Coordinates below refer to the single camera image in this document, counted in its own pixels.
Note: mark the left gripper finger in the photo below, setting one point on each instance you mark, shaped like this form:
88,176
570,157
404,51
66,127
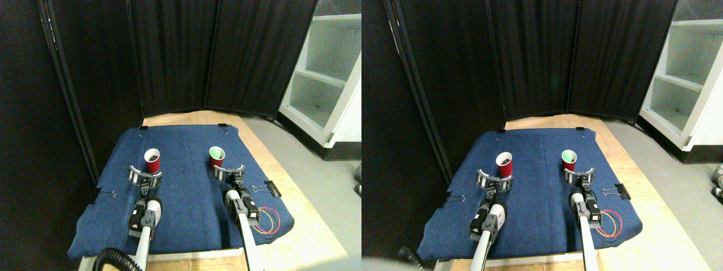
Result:
134,176
157,179
507,183
482,179

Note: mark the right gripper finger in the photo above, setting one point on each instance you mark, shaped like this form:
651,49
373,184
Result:
590,174
220,174
570,176
239,171

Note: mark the red cup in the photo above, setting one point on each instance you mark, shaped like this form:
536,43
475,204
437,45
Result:
152,165
216,164
569,166
504,169

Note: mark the green ball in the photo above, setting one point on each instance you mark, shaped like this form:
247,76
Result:
569,156
217,153

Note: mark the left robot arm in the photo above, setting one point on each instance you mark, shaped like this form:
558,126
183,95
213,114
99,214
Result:
151,210
496,214

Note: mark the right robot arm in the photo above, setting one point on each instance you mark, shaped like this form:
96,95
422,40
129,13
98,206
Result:
244,237
586,243

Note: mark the dark blue cloth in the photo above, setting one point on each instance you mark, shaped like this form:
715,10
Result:
452,226
107,220

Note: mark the black curtain stand pole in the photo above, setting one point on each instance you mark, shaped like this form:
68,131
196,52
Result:
211,56
496,62
415,84
135,62
66,84

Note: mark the white shelf unit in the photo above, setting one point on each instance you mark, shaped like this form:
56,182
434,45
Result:
350,118
709,124

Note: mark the small grey object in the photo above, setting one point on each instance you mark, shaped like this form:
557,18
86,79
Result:
718,180

